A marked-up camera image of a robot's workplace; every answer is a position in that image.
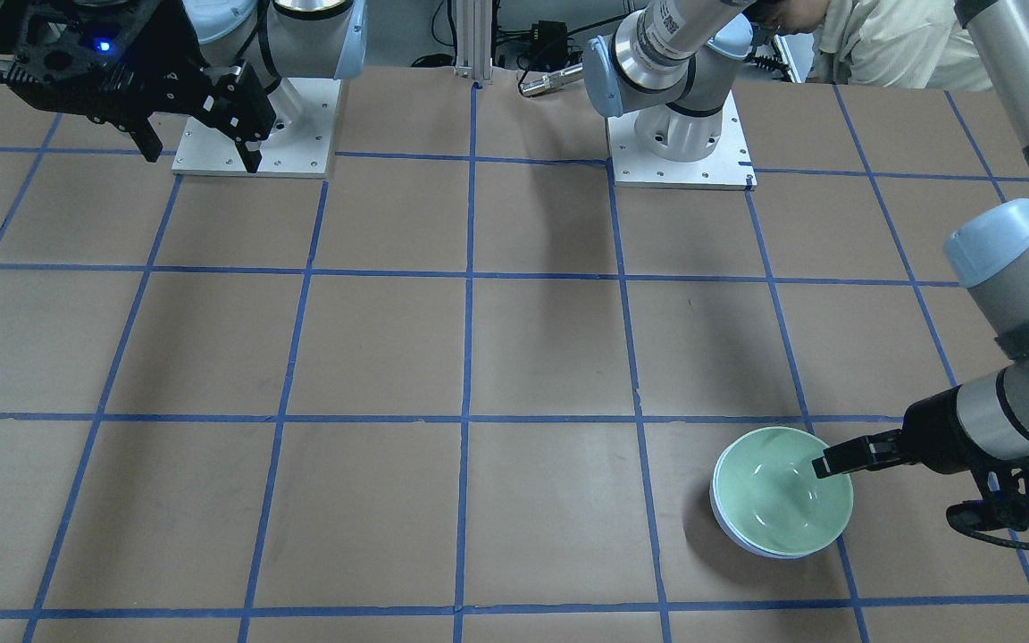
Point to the blue bowl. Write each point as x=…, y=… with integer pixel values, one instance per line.
x=772, y=528

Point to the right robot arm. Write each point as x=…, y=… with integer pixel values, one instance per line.
x=302, y=51

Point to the green bowl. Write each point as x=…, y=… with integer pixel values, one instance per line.
x=776, y=461

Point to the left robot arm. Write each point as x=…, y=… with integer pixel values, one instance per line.
x=981, y=426

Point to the silver connector cylinder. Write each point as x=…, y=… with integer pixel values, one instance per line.
x=551, y=81

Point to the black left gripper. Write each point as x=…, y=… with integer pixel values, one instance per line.
x=932, y=436

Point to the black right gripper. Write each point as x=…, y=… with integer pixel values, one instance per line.
x=177, y=46

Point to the black power brick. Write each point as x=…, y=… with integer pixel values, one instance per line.
x=547, y=46

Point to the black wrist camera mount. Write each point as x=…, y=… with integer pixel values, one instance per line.
x=1004, y=501

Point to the aluminium frame post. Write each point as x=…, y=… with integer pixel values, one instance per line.
x=473, y=40

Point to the person in beige jacket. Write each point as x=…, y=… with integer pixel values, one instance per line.
x=904, y=44

